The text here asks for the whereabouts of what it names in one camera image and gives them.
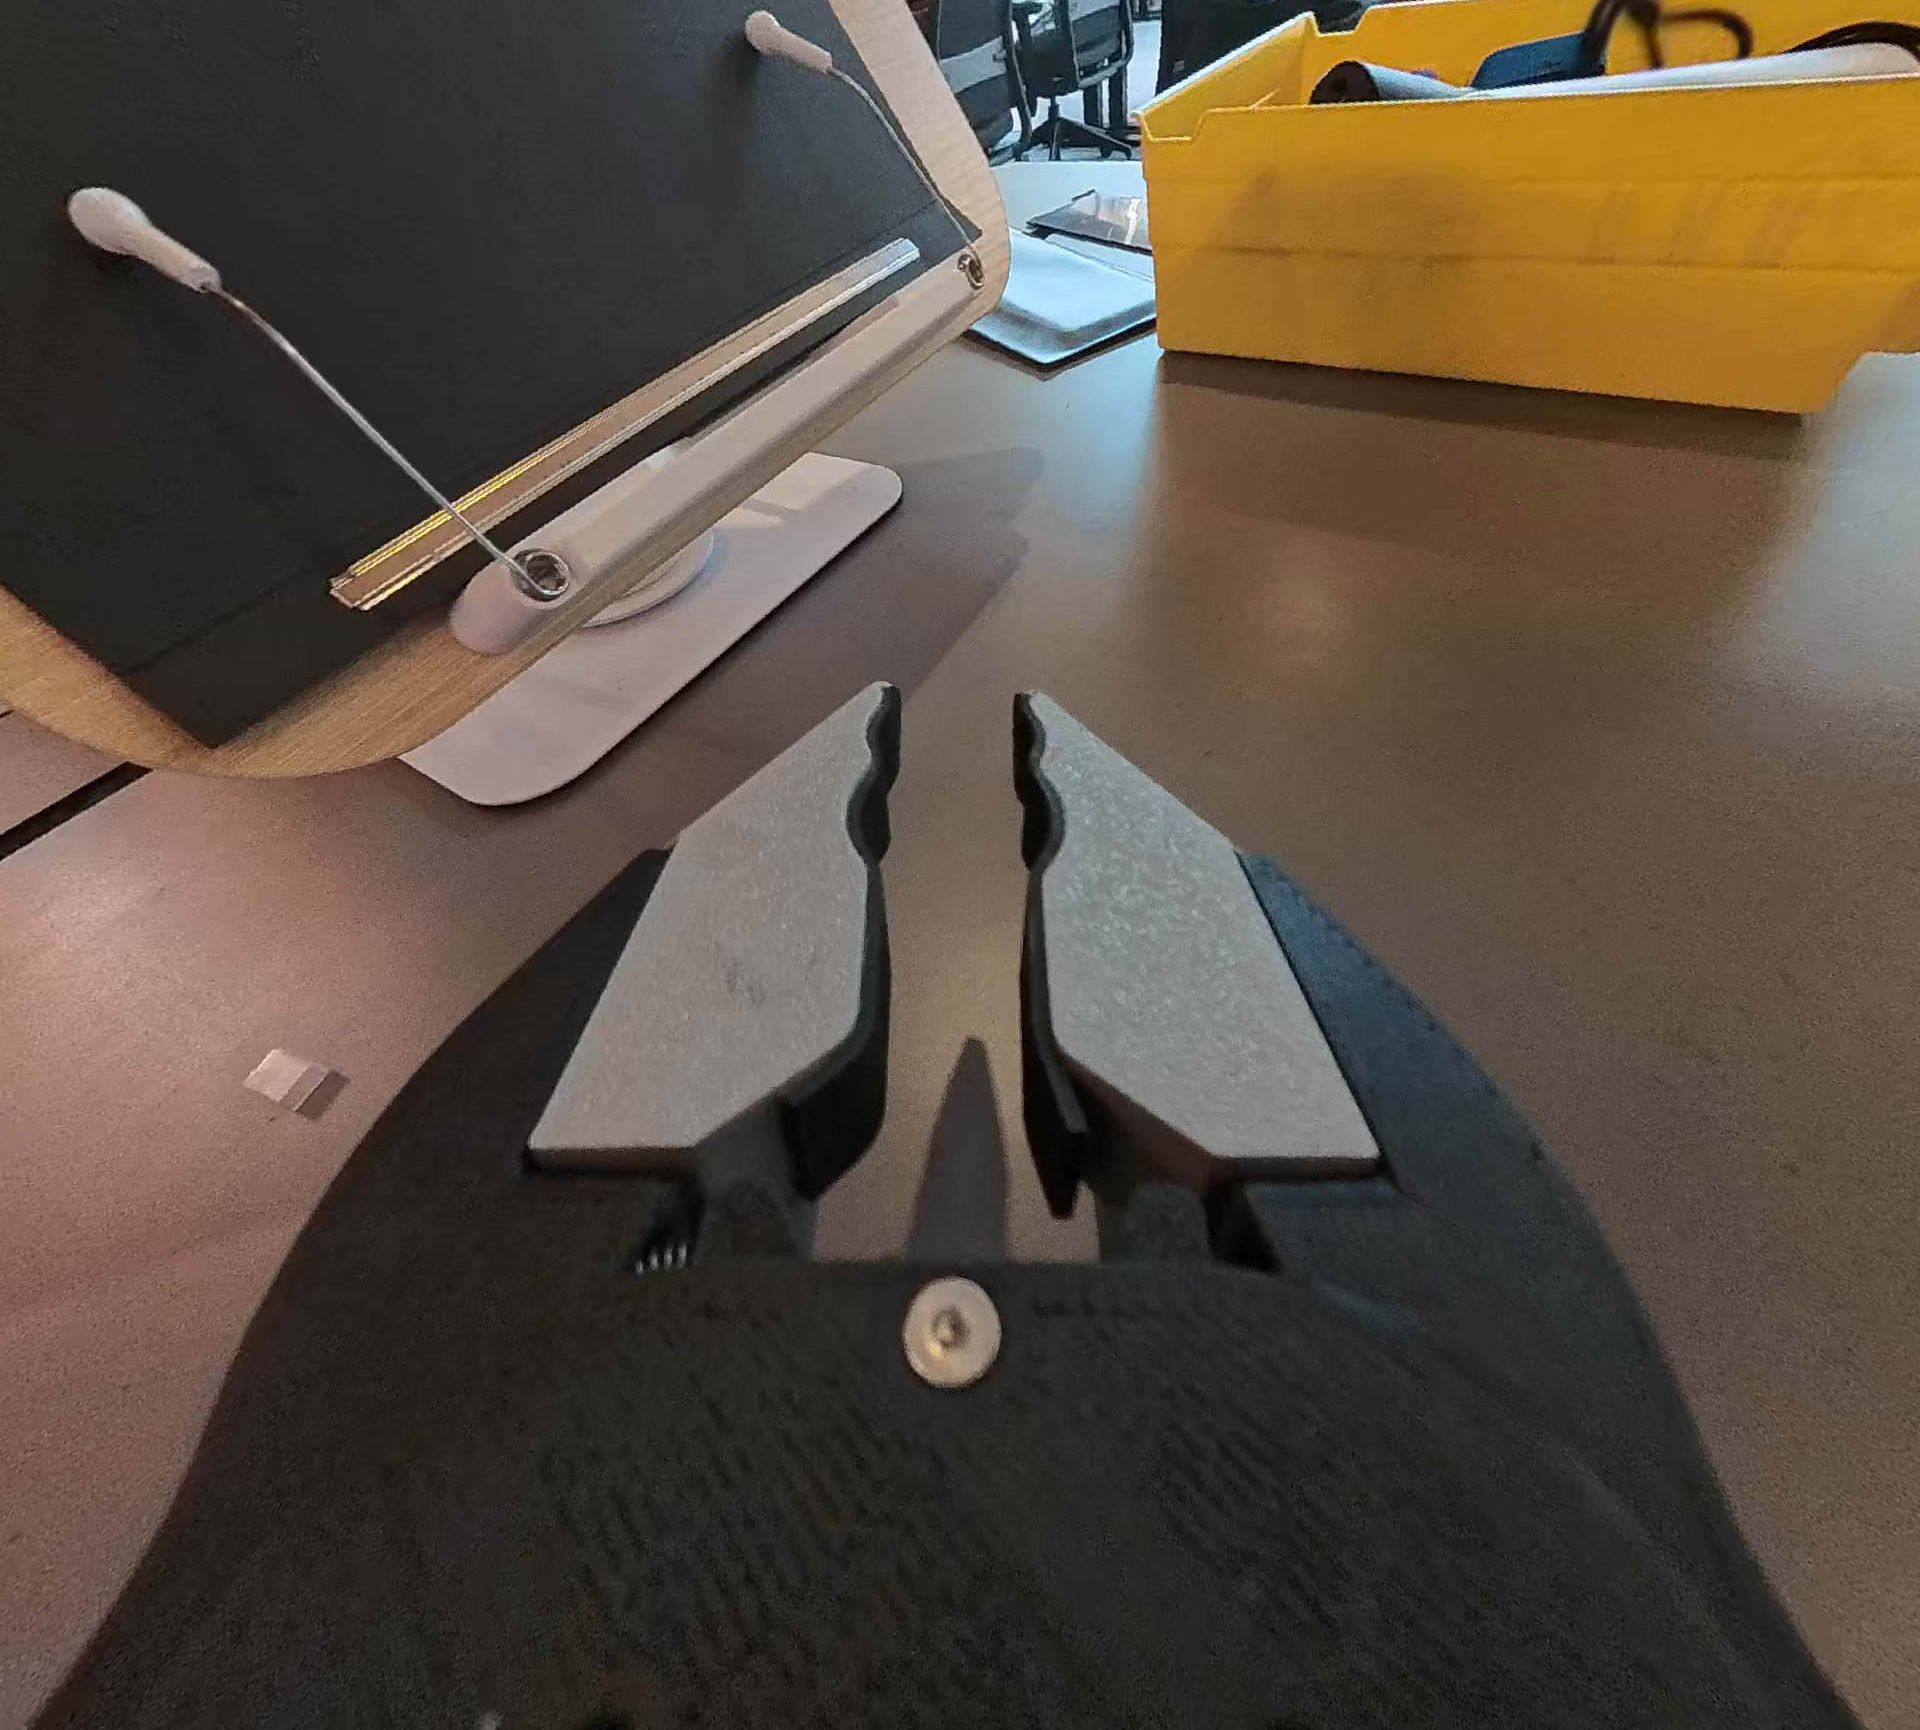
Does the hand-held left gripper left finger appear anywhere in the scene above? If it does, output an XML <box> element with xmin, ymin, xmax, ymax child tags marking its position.
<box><xmin>528</xmin><ymin>683</ymin><xmax>901</xmax><ymax>1200</ymax></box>

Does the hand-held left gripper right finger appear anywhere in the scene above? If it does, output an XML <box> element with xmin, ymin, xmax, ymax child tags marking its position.
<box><xmin>1012</xmin><ymin>690</ymin><xmax>1382</xmax><ymax>1221</ymax></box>

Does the yellow storage bin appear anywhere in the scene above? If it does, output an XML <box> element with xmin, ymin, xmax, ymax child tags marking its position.
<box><xmin>1135</xmin><ymin>0</ymin><xmax>1920</xmax><ymax>415</ymax></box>

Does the black cord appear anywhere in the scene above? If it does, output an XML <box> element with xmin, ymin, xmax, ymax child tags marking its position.
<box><xmin>1581</xmin><ymin>0</ymin><xmax>1757</xmax><ymax>70</ymax></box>

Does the small white piece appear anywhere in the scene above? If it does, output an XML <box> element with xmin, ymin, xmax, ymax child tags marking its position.
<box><xmin>243</xmin><ymin>1045</ymin><xmax>350</xmax><ymax>1120</ymax></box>

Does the grey folded cloth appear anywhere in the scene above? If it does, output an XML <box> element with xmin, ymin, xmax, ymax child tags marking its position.
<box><xmin>966</xmin><ymin>183</ymin><xmax>1159</xmax><ymax>370</ymax></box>

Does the black board book stand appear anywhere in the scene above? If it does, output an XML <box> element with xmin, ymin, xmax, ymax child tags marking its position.
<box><xmin>0</xmin><ymin>0</ymin><xmax>991</xmax><ymax>806</ymax></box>

